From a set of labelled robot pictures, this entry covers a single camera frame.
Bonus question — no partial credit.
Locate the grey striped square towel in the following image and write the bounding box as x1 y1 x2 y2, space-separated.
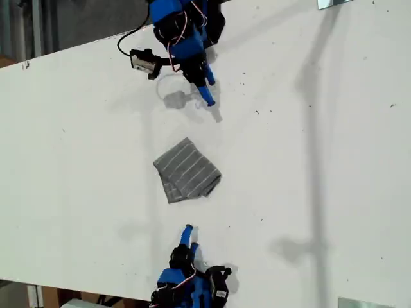
152 137 223 205

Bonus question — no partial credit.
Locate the brown cardboard box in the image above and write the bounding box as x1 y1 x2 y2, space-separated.
41 286 129 305

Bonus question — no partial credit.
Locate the white table leg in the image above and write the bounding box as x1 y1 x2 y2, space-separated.
27 284 44 308

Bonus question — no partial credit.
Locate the arm red white wire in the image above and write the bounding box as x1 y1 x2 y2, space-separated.
160 262 197 290
166 1 208 74

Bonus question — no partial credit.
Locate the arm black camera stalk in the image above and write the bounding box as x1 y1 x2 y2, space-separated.
157 56 183 67

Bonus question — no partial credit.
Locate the arm wrist camera box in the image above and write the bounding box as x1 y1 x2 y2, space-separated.
129 47 161 81
205 264 232 303

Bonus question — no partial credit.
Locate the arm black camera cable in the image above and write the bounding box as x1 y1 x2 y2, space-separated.
116 6 153 58

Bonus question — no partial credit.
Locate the steel table bracket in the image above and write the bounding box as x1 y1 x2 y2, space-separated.
317 0 351 10

